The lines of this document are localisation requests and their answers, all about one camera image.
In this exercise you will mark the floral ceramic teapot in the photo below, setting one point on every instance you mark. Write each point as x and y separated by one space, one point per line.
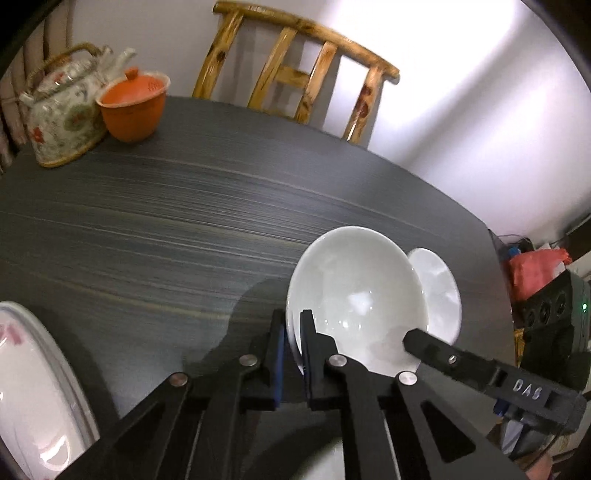
64 120

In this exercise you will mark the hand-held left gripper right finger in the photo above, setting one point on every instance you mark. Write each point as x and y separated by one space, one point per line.
308 374

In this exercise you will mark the small white pink bowl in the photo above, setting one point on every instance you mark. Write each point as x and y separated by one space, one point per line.
438 290

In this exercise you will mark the orange lidded cup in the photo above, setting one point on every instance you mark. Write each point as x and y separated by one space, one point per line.
131 117

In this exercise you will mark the medium white bowl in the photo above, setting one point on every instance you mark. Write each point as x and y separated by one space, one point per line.
355 286

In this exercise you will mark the red plastic bag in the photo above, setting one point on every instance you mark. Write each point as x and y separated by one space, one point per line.
535 272

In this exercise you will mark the wooden chair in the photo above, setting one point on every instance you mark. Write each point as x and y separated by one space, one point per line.
291 76

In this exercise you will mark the large floral white plate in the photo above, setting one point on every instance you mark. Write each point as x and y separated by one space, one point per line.
54 351

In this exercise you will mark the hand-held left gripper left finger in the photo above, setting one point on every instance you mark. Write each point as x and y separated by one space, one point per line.
277 369

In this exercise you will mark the beige patterned curtain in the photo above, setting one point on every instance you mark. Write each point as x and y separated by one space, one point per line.
9 115

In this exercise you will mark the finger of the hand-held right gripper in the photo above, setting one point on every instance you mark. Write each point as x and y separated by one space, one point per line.
443 355

